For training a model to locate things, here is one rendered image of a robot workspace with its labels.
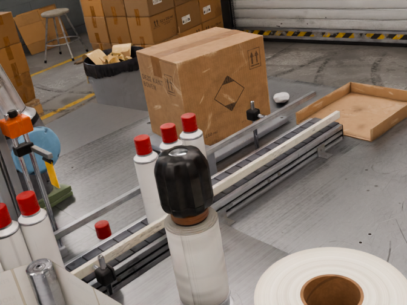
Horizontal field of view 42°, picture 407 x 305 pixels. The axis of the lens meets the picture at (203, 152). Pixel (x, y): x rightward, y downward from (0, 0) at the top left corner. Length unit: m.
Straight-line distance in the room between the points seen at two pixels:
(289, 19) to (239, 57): 4.17
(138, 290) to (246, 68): 0.80
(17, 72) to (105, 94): 1.24
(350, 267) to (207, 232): 0.21
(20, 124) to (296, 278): 0.56
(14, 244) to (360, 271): 0.57
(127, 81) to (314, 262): 2.94
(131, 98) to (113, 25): 1.52
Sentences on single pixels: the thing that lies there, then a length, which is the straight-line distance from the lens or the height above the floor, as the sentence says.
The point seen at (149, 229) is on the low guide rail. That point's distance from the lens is 1.11.
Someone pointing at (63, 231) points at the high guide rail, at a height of 0.96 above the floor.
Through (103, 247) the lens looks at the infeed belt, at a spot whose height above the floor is 0.88.
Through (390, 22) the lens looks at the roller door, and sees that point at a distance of 5.27.
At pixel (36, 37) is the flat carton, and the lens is 7.34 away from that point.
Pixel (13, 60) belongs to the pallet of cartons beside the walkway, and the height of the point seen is 0.53.
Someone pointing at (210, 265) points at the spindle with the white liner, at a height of 1.00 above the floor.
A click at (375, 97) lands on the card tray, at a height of 0.83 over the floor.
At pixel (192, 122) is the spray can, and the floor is 1.07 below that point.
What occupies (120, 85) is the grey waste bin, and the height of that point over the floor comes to 0.46.
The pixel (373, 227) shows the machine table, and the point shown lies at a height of 0.83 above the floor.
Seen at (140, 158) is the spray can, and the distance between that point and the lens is 1.09.
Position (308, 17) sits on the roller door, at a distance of 5.59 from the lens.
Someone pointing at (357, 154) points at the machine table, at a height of 0.83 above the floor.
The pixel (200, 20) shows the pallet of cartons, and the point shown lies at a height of 0.43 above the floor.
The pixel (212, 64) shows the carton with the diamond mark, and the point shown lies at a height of 1.09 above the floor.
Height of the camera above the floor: 1.51
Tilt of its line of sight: 26 degrees down
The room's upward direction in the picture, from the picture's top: 9 degrees counter-clockwise
